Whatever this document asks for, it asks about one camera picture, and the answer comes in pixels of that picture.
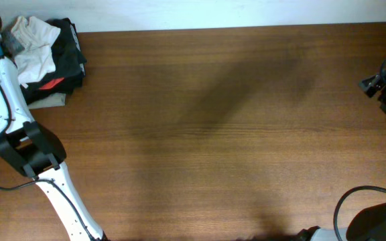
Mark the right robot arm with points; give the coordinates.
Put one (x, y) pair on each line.
(369, 223)

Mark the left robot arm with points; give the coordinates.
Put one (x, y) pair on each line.
(37, 153)

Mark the black folded shirt white letters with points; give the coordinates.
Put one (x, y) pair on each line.
(69, 62)

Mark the white polo shirt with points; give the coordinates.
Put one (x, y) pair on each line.
(37, 38)

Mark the grey folded garment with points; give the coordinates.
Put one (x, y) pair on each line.
(53, 100)

